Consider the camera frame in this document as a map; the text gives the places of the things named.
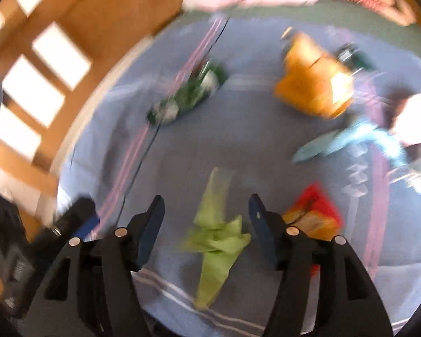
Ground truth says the blue face mask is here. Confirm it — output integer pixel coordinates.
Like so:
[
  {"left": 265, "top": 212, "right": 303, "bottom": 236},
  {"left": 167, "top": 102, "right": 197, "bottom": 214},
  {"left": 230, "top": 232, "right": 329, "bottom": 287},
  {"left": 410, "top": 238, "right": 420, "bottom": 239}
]
[{"left": 292, "top": 116, "right": 408, "bottom": 167}]

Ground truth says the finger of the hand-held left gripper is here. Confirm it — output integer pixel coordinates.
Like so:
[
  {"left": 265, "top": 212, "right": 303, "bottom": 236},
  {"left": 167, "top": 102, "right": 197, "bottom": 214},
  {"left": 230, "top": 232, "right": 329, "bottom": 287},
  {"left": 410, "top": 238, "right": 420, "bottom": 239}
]
[{"left": 54, "top": 197, "right": 101, "bottom": 243}]

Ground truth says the dark green foil wrapper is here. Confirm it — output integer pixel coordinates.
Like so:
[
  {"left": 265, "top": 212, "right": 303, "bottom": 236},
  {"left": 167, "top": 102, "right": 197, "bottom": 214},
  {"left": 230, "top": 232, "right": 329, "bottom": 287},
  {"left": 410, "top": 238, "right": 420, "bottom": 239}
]
[{"left": 337, "top": 42, "right": 374, "bottom": 72}]

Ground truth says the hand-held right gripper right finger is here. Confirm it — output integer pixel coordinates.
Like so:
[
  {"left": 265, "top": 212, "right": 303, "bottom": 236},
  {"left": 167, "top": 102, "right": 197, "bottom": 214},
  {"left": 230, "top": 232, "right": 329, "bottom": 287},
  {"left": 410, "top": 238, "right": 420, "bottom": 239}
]
[{"left": 248, "top": 194, "right": 394, "bottom": 337}]

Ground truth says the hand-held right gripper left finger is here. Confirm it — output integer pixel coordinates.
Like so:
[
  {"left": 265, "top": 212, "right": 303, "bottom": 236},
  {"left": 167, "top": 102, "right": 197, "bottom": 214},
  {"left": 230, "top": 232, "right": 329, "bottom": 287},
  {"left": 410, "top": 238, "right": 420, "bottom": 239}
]
[{"left": 21, "top": 195, "right": 166, "bottom": 337}]

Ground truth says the green snack wrapper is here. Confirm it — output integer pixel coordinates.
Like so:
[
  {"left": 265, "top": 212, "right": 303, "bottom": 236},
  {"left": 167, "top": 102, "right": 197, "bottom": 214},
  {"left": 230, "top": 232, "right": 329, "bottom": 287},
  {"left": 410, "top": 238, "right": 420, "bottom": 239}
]
[{"left": 147, "top": 61, "right": 228, "bottom": 125}]

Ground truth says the green bed mat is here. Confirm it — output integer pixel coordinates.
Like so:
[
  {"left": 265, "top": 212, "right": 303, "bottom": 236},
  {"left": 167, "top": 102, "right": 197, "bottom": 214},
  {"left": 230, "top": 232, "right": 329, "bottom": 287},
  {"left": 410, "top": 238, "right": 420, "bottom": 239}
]
[{"left": 182, "top": 0, "right": 421, "bottom": 57}]

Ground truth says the red cigarette box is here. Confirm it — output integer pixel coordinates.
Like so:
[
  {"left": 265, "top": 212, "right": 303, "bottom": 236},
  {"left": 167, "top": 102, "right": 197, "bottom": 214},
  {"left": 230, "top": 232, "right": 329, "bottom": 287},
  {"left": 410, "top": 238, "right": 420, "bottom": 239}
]
[{"left": 282, "top": 183, "right": 344, "bottom": 274}]

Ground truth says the light green cloth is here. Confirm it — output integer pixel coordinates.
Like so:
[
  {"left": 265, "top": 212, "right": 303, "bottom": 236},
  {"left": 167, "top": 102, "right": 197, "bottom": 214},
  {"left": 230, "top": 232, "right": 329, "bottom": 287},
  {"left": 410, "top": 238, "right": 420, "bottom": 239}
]
[{"left": 180, "top": 168, "right": 251, "bottom": 310}]

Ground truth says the wooden bunk bed frame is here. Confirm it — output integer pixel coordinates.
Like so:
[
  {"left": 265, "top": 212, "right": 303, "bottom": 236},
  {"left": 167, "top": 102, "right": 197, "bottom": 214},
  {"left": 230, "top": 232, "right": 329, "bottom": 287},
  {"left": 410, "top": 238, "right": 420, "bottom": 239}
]
[{"left": 0, "top": 0, "right": 186, "bottom": 299}]

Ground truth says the blue checked blanket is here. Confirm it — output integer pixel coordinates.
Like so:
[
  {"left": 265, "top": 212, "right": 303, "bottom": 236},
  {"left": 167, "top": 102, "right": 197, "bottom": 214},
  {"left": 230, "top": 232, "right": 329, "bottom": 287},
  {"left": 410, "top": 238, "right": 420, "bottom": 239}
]
[{"left": 56, "top": 14, "right": 421, "bottom": 337}]

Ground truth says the pink white package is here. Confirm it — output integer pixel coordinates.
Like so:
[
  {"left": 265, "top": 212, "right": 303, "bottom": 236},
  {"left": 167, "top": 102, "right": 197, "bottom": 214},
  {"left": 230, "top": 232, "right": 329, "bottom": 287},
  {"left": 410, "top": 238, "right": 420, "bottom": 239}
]
[{"left": 389, "top": 93, "right": 421, "bottom": 146}]

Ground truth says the yellow wrapper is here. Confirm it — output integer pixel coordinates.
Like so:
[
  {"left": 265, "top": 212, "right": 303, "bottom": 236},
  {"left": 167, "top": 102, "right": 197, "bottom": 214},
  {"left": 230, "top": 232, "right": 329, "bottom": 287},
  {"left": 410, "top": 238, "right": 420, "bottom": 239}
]
[{"left": 274, "top": 31, "right": 355, "bottom": 118}]

